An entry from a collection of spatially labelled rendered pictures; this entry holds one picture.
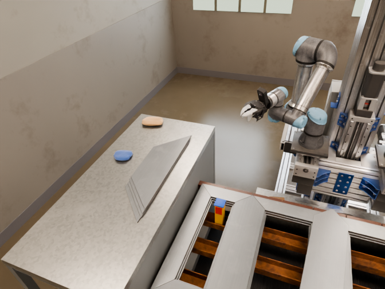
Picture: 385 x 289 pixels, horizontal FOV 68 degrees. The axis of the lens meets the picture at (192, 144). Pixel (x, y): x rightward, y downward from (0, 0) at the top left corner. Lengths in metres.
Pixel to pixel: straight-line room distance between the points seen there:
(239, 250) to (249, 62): 3.88
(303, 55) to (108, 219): 1.35
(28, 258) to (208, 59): 4.36
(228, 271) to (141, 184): 0.63
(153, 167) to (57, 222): 0.58
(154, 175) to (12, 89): 1.62
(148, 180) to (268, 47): 3.69
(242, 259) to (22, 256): 1.04
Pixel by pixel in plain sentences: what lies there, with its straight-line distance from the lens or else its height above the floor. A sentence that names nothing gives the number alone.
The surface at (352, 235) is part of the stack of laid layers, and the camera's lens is 1.84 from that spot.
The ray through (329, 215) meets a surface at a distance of 1.86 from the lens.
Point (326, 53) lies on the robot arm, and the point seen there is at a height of 1.64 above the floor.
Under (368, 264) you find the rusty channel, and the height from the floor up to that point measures 0.68.
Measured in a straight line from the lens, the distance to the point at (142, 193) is 1.58.
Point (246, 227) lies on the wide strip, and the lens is 1.69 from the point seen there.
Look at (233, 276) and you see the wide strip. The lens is 1.54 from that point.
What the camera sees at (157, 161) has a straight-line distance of 1.76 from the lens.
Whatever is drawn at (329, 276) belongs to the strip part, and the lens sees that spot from 1.63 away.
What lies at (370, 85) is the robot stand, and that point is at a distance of 1.89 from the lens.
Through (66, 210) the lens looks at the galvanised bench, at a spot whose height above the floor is 1.05.
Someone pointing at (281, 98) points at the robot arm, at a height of 1.44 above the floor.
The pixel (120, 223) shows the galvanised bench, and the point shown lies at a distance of 1.51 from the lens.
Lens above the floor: 2.20
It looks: 37 degrees down
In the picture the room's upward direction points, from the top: 4 degrees counter-clockwise
